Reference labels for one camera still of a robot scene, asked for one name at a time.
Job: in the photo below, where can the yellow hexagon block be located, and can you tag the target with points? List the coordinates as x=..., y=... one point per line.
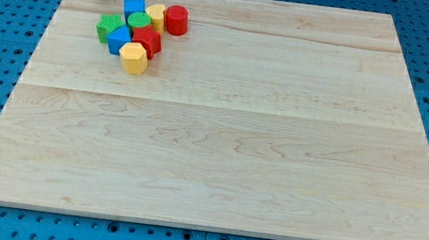
x=133, y=58

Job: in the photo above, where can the blue cube block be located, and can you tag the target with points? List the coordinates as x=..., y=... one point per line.
x=133, y=6

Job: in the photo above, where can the blue triangle block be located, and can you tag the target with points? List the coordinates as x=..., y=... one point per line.
x=117, y=39

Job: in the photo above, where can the red star block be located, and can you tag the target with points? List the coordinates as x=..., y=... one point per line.
x=149, y=39

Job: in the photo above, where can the light wooden board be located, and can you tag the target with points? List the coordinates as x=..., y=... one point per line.
x=268, y=119

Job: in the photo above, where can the red cylinder block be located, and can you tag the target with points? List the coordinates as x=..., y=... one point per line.
x=176, y=20

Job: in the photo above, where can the green star block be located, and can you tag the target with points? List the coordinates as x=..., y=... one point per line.
x=108, y=24

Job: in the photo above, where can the yellow heart block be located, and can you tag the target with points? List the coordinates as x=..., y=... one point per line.
x=157, y=13

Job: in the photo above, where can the green cylinder block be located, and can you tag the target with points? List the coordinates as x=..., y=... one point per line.
x=138, y=20

